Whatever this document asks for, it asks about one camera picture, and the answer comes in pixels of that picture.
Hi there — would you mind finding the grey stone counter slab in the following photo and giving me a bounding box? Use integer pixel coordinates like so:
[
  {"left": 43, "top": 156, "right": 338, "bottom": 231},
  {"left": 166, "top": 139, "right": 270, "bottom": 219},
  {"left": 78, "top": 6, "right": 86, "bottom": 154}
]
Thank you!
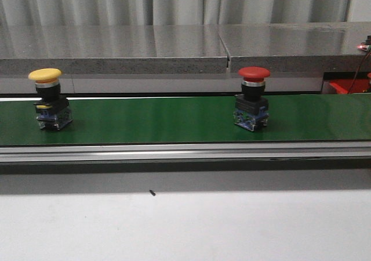
[{"left": 1, "top": 22, "right": 370, "bottom": 75}]

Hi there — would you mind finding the green conveyor belt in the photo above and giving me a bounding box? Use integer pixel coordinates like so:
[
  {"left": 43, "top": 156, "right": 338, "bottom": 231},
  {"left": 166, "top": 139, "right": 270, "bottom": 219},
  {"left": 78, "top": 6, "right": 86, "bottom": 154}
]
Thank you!
[{"left": 1, "top": 94, "right": 370, "bottom": 146}]

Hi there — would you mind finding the red plate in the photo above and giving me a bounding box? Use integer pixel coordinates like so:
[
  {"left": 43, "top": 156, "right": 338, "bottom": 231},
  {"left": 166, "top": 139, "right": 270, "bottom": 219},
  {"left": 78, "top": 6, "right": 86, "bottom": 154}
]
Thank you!
[{"left": 329, "top": 79, "right": 368, "bottom": 94}]

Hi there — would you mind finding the small green circuit board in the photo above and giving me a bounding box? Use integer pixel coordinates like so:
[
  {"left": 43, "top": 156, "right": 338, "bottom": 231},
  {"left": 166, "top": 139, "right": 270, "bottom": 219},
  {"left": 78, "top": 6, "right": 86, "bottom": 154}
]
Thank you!
[{"left": 357, "top": 42, "right": 371, "bottom": 52}]

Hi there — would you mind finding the grey pleated curtain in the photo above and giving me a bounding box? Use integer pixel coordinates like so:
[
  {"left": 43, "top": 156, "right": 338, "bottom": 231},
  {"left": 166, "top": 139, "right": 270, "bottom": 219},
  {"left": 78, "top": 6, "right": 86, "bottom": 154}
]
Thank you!
[{"left": 0, "top": 0, "right": 371, "bottom": 27}]

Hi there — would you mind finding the aluminium conveyor frame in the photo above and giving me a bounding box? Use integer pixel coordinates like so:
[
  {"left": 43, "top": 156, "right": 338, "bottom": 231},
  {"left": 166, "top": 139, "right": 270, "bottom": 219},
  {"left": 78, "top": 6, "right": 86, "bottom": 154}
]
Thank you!
[{"left": 1, "top": 139, "right": 370, "bottom": 164}]

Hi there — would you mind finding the red black wire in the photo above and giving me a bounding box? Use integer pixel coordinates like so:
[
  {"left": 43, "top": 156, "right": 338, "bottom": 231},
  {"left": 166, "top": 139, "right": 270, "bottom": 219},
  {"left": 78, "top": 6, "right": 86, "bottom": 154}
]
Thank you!
[{"left": 347, "top": 50, "right": 371, "bottom": 95}]

